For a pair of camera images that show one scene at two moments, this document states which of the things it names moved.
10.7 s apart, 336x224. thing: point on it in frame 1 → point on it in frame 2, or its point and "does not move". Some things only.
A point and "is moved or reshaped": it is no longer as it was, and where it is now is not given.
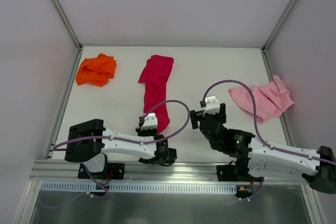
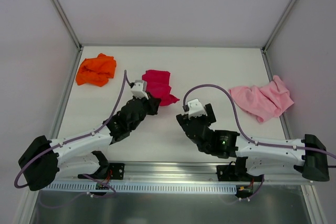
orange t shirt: (96, 71) does not move
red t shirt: (155, 75) is moved or reshaped
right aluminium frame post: (291, 4) does not move
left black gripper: (146, 132) → (151, 103)
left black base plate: (113, 171) does not move
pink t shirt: (271, 99) does not move
